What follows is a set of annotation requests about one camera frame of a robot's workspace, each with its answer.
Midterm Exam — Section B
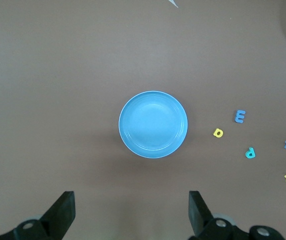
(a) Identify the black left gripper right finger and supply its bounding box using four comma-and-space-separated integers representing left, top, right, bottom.
187, 190, 286, 240

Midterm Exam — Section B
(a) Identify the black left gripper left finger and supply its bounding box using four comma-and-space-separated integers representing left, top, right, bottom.
0, 191, 76, 240

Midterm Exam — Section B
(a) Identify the teal foam letter P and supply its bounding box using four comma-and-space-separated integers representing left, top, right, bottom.
245, 146, 257, 159

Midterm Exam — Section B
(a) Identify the blue foam letter E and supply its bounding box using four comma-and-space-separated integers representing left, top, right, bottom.
234, 109, 247, 124

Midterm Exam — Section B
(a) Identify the blue plate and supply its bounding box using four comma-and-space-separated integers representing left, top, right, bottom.
118, 90, 189, 159

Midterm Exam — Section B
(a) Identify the brown table cover mat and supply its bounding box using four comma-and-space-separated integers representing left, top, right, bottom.
0, 0, 286, 240

